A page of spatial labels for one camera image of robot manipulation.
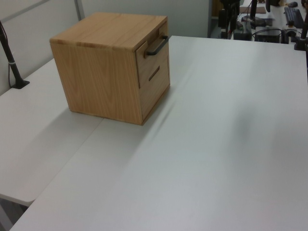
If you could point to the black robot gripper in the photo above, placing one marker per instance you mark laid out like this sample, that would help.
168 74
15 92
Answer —
229 4

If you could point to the wooden drawer with slide rail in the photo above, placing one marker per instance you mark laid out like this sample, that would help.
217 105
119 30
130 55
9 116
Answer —
154 62

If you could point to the wooden drawer cabinet box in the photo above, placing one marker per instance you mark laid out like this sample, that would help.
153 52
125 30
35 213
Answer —
101 72

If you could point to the black stand with round base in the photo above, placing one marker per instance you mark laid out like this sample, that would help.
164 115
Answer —
253 14

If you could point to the black electronics box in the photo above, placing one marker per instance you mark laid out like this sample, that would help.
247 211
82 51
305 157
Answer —
267 36

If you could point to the black computer keyboard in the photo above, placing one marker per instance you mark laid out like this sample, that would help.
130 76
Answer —
294 16

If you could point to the black computer mouse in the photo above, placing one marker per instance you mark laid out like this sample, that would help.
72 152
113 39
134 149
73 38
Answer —
293 3

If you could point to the black clamp pole stand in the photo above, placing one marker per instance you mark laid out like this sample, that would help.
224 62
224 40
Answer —
302 38

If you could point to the white partition frame post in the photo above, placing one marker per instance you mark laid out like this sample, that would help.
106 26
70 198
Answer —
79 8

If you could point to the black camera pole with base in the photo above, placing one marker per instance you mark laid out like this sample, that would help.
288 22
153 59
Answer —
13 67

